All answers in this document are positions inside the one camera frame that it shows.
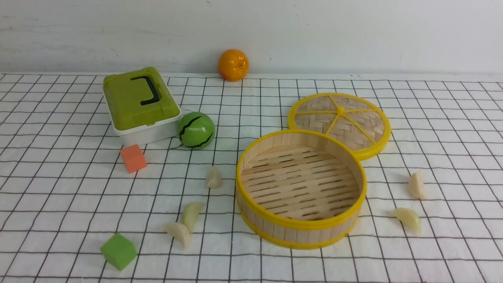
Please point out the white dumpling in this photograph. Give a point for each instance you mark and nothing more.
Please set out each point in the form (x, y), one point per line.
(179, 232)
(214, 178)
(416, 185)

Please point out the greenish dumpling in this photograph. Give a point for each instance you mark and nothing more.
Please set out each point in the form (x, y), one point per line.
(191, 213)
(409, 218)

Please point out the yellow bamboo steamer tray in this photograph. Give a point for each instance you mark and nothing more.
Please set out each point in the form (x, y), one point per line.
(300, 189)

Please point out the yellow bamboo steamer lid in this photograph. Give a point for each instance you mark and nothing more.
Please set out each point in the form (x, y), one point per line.
(355, 122)

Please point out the green toy watermelon ball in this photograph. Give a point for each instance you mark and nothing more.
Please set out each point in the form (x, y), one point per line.
(196, 130)

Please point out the orange toy fruit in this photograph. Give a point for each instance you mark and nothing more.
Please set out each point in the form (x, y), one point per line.
(233, 65)

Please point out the green lidded white box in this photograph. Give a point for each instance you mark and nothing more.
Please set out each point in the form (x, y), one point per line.
(141, 108)

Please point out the orange foam cube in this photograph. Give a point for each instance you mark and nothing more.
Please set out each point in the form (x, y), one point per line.
(133, 158)

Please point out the green foam cube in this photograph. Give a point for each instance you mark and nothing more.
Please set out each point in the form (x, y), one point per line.
(119, 251)

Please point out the white grid tablecloth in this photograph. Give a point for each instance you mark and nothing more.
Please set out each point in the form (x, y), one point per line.
(65, 190)

